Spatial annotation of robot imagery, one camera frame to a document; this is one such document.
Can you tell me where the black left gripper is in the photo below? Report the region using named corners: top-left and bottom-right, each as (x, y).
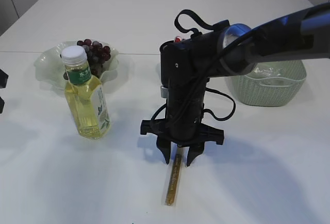
top-left (0, 68), bottom-right (9, 114)

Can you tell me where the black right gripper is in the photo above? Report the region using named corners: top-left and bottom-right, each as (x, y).
top-left (140, 78), bottom-right (224, 167)

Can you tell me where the gold glitter pen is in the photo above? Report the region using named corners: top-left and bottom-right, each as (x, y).
top-left (165, 147), bottom-right (183, 206)

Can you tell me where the yellow tea plastic bottle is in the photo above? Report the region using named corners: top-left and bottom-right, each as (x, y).
top-left (61, 45), bottom-right (111, 139)

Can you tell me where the purple artificial grape bunch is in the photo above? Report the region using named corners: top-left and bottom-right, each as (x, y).
top-left (60, 39), bottom-right (112, 85)

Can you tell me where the clear plastic sheet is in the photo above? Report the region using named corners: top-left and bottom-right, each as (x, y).
top-left (253, 64), bottom-right (282, 78)

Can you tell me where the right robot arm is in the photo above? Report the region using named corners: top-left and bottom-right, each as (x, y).
top-left (140, 3), bottom-right (329, 165)

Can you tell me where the green plastic woven basket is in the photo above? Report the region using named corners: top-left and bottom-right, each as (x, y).
top-left (227, 60), bottom-right (307, 107)

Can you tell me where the green wavy glass bowl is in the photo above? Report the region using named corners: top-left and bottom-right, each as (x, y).
top-left (34, 41), bottom-right (119, 90)

